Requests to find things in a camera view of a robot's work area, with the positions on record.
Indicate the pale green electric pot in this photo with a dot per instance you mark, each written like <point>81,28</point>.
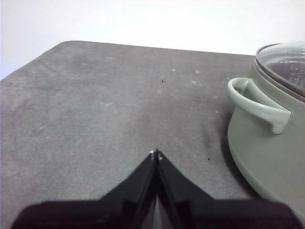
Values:
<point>262,148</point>

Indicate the glass lid with green knob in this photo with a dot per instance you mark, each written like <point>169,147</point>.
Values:
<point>281,55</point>

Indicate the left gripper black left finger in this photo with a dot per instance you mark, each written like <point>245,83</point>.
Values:
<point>107,212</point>

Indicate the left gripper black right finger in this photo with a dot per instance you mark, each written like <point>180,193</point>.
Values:
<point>214,214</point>

